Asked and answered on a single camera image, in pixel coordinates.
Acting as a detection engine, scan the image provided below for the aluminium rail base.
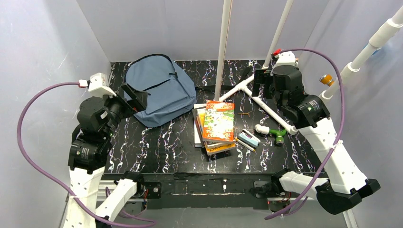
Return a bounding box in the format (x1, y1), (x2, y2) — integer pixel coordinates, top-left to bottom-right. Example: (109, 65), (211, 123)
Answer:
(65, 167), (361, 228)

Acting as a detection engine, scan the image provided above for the orange treehouse book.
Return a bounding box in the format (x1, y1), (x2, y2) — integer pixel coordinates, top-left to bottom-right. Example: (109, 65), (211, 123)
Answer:
(202, 100), (235, 143)

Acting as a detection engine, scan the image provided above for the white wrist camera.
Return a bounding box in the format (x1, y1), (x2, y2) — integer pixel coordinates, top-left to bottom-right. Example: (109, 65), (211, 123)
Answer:
(78, 73), (117, 98)
(272, 49), (298, 69)

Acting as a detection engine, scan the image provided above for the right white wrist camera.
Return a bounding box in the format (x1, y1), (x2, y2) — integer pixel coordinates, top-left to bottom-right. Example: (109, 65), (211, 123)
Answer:
(272, 49), (298, 69)

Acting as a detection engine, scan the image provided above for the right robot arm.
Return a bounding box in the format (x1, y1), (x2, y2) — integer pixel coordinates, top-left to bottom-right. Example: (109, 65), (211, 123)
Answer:
(252, 65), (380, 215)

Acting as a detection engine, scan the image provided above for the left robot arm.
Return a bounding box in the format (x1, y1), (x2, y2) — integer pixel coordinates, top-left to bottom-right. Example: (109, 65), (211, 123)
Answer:
(64, 83), (148, 228)

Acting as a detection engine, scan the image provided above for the orange knob on wall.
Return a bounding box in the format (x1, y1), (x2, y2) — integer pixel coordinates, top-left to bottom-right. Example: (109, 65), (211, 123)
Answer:
(319, 74), (334, 87)

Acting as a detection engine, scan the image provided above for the white pvc pipe frame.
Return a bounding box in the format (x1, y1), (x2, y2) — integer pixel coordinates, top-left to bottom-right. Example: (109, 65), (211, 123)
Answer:
(219, 0), (403, 135)

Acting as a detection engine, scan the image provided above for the green white pipe fitting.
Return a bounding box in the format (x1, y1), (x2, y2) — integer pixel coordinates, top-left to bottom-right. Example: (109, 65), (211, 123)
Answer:
(254, 124), (287, 146)

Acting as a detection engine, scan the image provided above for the yellow orange book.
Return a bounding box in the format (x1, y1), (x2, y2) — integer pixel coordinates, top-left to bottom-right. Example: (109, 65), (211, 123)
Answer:
(195, 117), (236, 155)

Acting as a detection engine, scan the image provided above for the blue student backpack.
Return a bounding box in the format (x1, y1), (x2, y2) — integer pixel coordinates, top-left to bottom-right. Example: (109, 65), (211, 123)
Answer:
(124, 54), (197, 128)

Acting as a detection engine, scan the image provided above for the blue white eraser case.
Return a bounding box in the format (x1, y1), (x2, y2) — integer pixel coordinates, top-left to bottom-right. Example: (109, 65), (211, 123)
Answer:
(237, 129), (261, 148)

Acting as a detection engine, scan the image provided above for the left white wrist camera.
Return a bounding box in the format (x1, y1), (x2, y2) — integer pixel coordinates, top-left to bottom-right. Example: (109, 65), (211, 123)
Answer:
(78, 73), (117, 98)

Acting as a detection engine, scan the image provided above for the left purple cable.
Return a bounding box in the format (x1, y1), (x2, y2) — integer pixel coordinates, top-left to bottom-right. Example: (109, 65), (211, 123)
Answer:
(17, 82), (157, 228)

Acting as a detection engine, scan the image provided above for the bottom dark white book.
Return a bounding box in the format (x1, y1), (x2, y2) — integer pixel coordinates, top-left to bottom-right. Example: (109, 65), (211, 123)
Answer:
(192, 104), (206, 148)

